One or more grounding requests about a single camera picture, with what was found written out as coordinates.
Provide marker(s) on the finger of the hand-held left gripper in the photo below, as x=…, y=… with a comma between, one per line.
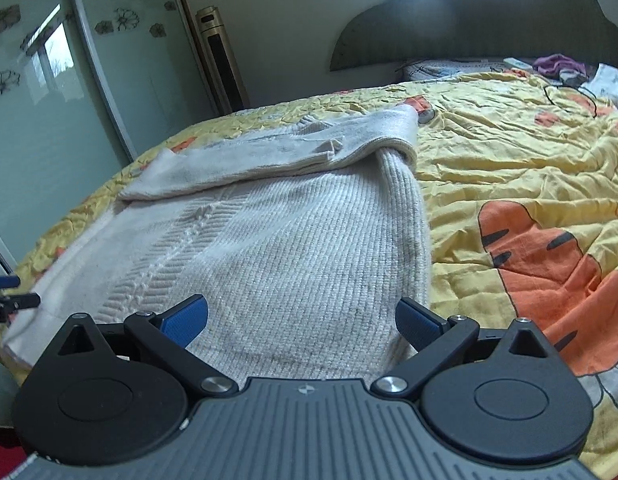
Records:
x=11, y=302
x=1, y=281

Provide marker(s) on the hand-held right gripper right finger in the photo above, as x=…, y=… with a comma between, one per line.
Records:
x=418, y=321

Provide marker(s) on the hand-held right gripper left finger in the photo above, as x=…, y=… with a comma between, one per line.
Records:
x=185, y=322

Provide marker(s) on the white knit sweater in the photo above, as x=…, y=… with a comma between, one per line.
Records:
x=289, y=240

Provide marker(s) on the red cloth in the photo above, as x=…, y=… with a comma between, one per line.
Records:
x=1, y=457

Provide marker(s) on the glass wardrobe sliding door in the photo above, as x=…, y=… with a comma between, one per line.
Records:
x=64, y=135

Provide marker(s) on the yellow printed blanket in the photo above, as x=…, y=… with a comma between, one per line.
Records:
x=514, y=160

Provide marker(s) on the printed pillow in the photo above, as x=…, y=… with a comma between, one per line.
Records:
x=439, y=68

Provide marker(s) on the gold tower air conditioner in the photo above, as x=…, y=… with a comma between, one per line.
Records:
x=221, y=60

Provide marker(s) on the white remote control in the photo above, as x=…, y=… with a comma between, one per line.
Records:
x=519, y=63

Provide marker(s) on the purple cloth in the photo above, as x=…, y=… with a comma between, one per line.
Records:
x=559, y=64

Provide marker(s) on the white printed cloth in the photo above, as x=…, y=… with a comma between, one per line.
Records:
x=611, y=80

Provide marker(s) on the grey padded headboard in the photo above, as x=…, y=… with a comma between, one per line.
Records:
x=464, y=15

